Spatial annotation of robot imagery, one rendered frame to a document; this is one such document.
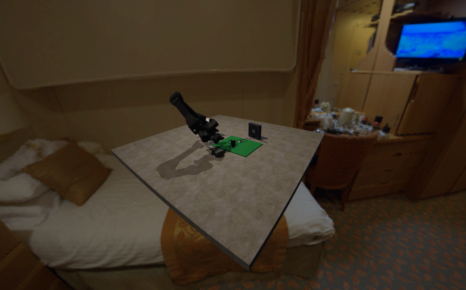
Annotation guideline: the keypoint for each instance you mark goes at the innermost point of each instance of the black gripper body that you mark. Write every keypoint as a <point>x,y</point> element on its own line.
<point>216,136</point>

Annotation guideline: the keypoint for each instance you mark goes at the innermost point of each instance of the black square computer fan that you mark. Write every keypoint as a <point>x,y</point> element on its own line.
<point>255,130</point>

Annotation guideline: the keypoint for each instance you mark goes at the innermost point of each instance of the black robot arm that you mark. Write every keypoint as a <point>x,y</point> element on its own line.
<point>195,121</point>

